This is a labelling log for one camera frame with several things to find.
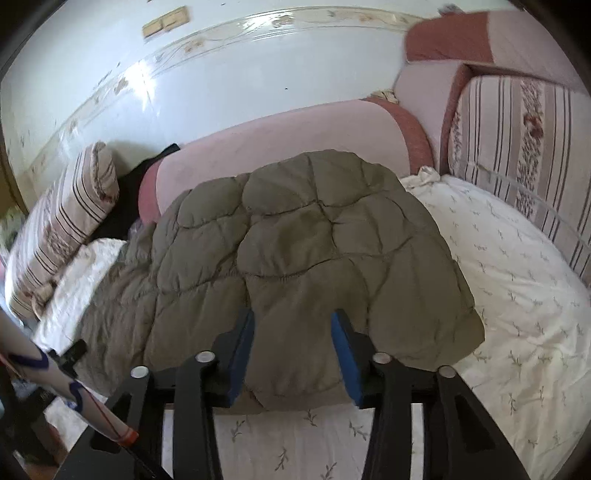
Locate black cloth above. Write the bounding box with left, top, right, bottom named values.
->
left=99, top=143, right=181, bottom=241

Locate striped floral pillow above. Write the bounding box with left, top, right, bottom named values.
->
left=445, top=74, right=591, bottom=287
left=7, top=141, right=121, bottom=319

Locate grey quilted blanket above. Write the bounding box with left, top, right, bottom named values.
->
left=74, top=150, right=485, bottom=411

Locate square pink cushion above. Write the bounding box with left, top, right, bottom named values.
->
left=392, top=62, right=472, bottom=176

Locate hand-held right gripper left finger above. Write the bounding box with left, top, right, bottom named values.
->
left=53, top=308, right=256, bottom=480

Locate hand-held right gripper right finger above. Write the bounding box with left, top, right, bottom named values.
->
left=330, top=309, right=527, bottom=480

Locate white leaf-print bed sheet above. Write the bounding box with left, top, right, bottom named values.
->
left=34, top=173, right=591, bottom=480

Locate pink and red cushion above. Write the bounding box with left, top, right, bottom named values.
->
left=405, top=11, right=583, bottom=93

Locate long pink backrest cushion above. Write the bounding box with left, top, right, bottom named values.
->
left=139, top=98, right=435, bottom=227

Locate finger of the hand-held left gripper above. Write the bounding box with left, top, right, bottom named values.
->
left=46, top=339, right=88, bottom=376

